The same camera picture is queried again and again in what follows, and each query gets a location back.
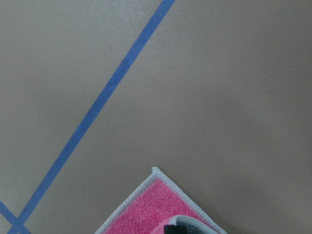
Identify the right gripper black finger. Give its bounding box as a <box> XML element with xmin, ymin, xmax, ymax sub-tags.
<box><xmin>164</xmin><ymin>225</ymin><xmax>187</xmax><ymax>234</ymax></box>

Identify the pink and grey towel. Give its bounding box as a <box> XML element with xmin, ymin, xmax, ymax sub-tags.
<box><xmin>96</xmin><ymin>167</ymin><xmax>225</xmax><ymax>234</ymax></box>

